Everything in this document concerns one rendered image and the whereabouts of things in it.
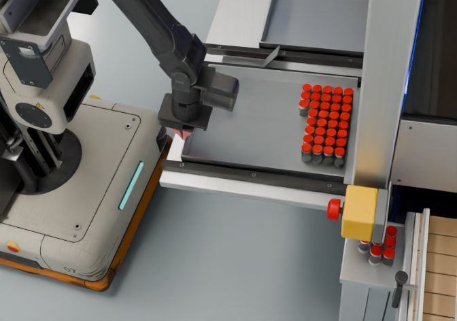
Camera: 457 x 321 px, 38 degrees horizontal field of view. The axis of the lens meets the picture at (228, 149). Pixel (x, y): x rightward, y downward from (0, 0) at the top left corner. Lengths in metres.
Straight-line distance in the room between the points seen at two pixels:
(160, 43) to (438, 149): 0.50
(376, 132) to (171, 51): 0.37
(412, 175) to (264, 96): 0.46
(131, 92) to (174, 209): 0.60
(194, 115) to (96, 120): 1.04
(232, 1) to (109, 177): 0.77
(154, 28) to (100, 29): 1.92
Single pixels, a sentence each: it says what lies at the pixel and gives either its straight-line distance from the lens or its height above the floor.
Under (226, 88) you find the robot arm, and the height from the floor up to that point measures 1.11.
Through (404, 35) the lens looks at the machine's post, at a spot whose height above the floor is 1.39.
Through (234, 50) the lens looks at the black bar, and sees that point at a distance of 1.57.
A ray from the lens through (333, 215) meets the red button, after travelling 1.18.
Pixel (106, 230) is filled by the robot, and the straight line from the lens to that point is 2.10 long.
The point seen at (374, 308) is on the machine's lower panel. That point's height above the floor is 0.43.
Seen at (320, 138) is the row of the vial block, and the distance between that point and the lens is 1.36.
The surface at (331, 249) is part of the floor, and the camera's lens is 2.27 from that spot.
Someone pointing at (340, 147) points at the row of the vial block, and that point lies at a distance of 1.36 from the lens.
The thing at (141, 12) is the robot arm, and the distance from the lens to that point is 1.11.
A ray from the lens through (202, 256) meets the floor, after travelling 2.28.
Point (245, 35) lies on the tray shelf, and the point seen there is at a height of 0.88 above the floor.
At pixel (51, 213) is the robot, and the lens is 2.16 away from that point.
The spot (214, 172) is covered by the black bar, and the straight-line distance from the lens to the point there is 1.36.
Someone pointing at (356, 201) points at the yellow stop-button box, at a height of 1.03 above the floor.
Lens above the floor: 2.04
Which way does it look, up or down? 55 degrees down
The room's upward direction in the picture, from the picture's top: 10 degrees counter-clockwise
